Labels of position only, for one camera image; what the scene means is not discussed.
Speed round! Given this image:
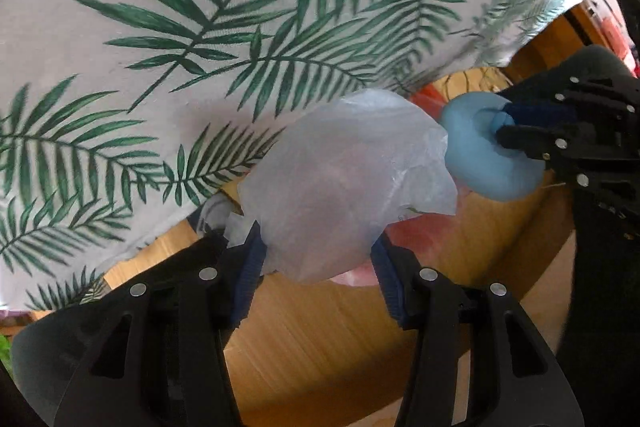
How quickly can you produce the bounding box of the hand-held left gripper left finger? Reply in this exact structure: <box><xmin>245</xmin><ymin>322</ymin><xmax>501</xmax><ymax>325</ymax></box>
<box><xmin>54</xmin><ymin>221</ymin><xmax>267</xmax><ymax>427</ymax></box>

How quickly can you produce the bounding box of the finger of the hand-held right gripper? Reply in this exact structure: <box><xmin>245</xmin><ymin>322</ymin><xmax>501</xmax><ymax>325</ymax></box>
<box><xmin>495</xmin><ymin>125</ymin><xmax>640</xmax><ymax>194</ymax></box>
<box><xmin>492</xmin><ymin>47</ymin><xmax>640</xmax><ymax>130</ymax></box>

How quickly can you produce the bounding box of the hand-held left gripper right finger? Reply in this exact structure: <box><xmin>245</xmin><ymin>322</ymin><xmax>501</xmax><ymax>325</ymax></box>
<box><xmin>371</xmin><ymin>236</ymin><xmax>587</xmax><ymax>427</ymax></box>

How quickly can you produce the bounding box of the bin with pink bag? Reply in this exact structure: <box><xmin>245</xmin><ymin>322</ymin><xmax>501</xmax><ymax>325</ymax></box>
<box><xmin>220</xmin><ymin>67</ymin><xmax>577</xmax><ymax>427</ymax></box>

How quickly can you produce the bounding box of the light blue silicone lid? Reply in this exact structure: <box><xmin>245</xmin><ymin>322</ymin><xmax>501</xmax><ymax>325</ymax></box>
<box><xmin>440</xmin><ymin>92</ymin><xmax>546</xmax><ymax>202</ymax></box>

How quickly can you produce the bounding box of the clear plastic bag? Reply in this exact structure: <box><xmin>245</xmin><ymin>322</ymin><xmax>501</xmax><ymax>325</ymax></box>
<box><xmin>225</xmin><ymin>89</ymin><xmax>459</xmax><ymax>284</ymax></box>

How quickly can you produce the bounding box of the palm leaf print tablecloth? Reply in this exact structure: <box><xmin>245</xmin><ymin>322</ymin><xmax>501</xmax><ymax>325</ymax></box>
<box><xmin>0</xmin><ymin>0</ymin><xmax>627</xmax><ymax>314</ymax></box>

